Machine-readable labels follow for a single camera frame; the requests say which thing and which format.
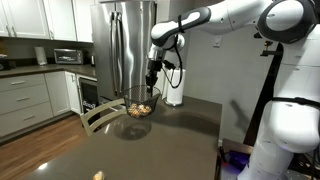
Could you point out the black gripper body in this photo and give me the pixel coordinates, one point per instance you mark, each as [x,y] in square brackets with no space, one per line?
[154,68]

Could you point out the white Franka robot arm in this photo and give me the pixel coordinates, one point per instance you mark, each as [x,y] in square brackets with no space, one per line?
[293,126]

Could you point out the golden food pieces pile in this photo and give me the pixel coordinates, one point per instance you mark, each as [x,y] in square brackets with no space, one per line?
[138,110]

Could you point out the white paper towel roll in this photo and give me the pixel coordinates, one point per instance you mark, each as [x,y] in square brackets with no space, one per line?
[175,88]

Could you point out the metal paper towel holder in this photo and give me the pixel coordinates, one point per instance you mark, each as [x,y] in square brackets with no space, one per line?
[173,104]

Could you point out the stainless steel refrigerator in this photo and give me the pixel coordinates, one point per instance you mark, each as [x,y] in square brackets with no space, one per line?
[130,50]

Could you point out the wooden chair back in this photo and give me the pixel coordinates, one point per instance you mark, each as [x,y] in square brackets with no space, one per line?
[100,108]

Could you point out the silver toaster oven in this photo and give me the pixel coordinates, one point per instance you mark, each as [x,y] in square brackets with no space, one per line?
[68,56]

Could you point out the single golden food piece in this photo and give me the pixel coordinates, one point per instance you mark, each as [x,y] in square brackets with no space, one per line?
[98,175]

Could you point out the white countertop container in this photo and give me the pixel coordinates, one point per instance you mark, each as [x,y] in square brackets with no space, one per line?
[40,56]

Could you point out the white base cabinets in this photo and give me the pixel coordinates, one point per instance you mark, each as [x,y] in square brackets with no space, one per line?
[26,100]

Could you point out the white upper cabinets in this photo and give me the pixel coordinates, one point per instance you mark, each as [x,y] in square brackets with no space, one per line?
[33,18]

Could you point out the black countertop appliance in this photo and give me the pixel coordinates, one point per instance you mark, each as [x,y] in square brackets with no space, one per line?
[6,63]

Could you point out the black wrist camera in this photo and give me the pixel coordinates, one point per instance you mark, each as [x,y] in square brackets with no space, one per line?
[168,64]

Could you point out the white wall light switch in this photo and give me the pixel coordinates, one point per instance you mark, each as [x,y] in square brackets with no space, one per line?
[217,41]

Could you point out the black camera stand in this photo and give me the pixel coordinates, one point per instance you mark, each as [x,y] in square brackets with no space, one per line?
[266,90]

